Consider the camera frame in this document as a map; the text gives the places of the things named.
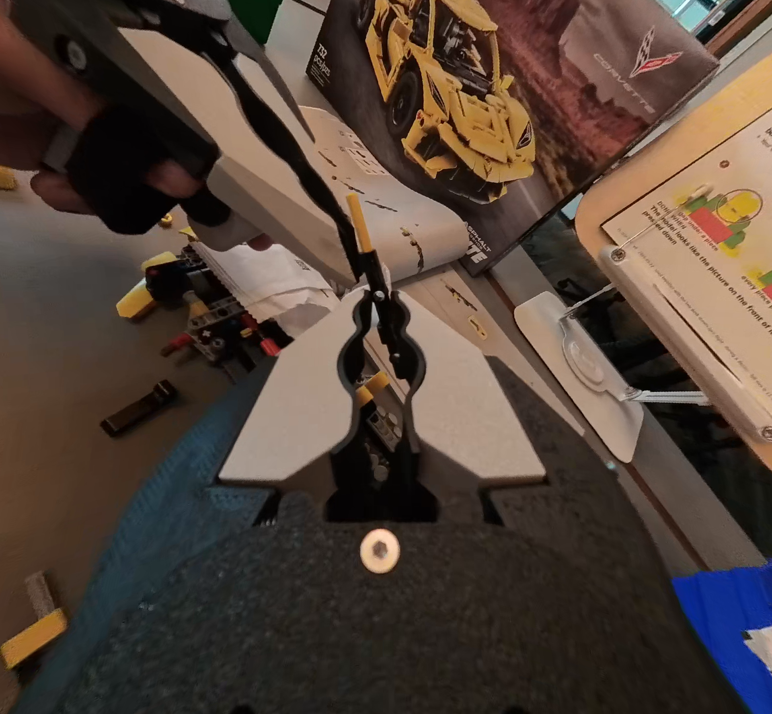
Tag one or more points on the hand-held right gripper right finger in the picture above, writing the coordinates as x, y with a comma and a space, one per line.
476, 418

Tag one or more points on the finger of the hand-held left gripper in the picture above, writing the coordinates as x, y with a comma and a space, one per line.
271, 201
265, 100

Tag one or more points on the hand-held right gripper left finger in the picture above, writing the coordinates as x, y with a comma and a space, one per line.
289, 418

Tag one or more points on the black lego beam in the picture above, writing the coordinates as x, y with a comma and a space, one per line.
377, 279

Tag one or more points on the lego car chassis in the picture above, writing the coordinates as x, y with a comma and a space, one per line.
205, 316

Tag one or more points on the lego instruction booklet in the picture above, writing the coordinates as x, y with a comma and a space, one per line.
410, 225

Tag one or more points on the black angled lego piece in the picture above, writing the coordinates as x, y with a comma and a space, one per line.
139, 409

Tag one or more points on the Corvette set box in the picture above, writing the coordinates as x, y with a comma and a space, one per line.
512, 92

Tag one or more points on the person's left hand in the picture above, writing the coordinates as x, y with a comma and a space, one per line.
30, 116

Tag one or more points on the white torn paper bag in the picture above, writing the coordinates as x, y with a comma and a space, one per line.
271, 285

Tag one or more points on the printed task sheet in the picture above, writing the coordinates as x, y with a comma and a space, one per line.
693, 279

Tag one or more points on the blue plastic bin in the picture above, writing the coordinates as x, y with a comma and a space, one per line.
711, 635

